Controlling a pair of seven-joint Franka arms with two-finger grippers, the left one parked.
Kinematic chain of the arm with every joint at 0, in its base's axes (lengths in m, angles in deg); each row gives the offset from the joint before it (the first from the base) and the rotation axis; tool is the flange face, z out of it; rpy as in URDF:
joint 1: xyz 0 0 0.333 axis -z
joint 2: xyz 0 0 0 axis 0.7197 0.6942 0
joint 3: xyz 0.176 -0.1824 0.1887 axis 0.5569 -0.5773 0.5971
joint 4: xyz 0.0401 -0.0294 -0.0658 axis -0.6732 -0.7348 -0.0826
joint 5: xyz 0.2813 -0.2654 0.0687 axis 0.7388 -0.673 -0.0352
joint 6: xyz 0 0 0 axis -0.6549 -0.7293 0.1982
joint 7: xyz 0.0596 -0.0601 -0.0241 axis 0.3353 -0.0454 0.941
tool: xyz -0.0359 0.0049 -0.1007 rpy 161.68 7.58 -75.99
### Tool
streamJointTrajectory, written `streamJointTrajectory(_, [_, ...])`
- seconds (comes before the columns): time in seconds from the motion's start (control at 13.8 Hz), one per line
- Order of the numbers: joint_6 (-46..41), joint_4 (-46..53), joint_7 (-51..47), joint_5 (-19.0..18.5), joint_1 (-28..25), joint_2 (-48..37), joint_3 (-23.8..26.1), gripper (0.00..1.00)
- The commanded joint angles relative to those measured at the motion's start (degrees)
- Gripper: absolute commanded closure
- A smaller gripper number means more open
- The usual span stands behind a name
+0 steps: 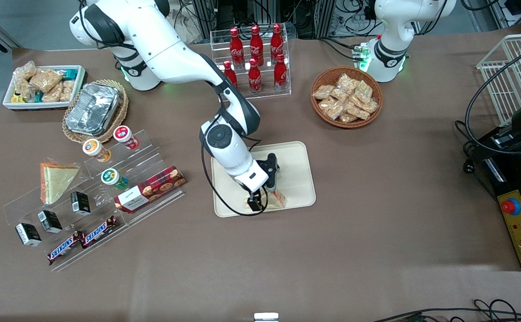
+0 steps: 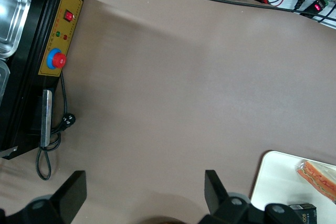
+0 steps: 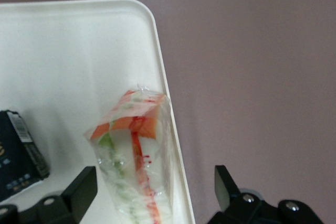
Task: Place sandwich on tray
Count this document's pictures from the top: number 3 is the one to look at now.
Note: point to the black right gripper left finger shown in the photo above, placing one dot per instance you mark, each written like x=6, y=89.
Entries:
x=78, y=190

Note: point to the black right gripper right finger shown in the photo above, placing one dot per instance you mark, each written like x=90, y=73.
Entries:
x=228, y=197

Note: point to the triangle sandwich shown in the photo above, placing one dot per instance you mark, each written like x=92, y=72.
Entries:
x=126, y=140

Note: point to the beige plastic serving tray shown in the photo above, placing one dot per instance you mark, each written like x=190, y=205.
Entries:
x=65, y=64

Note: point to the black box with gold print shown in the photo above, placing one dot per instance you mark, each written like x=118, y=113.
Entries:
x=15, y=155

